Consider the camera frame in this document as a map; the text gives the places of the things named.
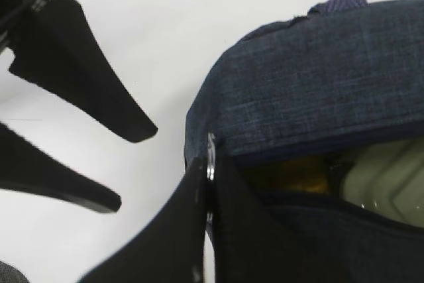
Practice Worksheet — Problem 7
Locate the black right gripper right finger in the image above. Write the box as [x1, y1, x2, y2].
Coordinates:
[213, 158, 318, 282]

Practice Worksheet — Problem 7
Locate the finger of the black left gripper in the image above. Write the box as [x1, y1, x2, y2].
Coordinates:
[1, 124, 121, 213]
[9, 0, 158, 142]

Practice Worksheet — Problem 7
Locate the dark blue zippered lunch bag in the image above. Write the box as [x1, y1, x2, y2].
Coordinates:
[184, 0, 423, 282]

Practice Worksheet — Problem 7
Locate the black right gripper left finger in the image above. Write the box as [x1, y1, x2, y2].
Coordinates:
[81, 159, 207, 283]

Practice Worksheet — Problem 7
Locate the green lidded glass food container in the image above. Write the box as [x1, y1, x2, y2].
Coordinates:
[341, 138, 423, 228]

